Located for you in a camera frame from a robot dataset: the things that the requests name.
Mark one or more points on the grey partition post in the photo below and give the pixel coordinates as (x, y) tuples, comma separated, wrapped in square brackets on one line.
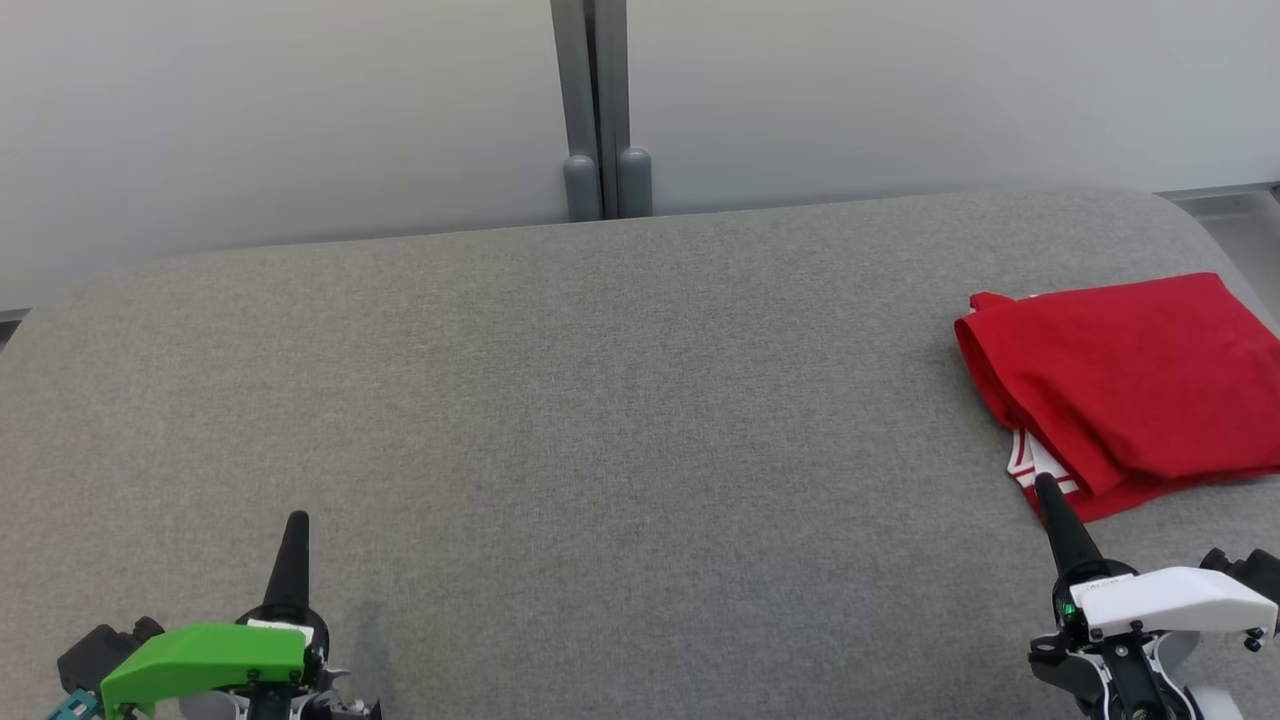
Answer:
[(598, 100)]

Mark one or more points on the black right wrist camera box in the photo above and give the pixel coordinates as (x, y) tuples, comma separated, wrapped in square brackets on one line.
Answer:
[(1245, 570)]

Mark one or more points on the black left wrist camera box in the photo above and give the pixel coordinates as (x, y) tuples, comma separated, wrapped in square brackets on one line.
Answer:
[(95, 655)]

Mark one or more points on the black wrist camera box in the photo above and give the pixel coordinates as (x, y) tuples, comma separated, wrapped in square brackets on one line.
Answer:
[(1245, 570), (95, 655)]

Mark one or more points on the grey fabric sofa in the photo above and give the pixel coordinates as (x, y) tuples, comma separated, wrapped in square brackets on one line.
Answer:
[(500, 400)]

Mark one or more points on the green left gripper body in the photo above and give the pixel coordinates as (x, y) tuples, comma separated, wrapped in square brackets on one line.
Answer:
[(200, 660)]

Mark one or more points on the grey partition base rail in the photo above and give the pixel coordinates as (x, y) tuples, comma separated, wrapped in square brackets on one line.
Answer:
[(12, 314), (1220, 190)]

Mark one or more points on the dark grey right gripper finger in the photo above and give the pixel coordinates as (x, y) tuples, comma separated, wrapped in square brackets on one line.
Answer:
[(1070, 545)]

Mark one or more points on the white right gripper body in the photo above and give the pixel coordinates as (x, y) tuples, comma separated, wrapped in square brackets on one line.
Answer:
[(1170, 600)]

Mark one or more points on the red white basketball jersey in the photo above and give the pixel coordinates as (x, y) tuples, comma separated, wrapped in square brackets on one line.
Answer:
[(1130, 380)]

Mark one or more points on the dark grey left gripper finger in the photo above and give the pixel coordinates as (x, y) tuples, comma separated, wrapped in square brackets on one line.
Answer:
[(292, 580)]

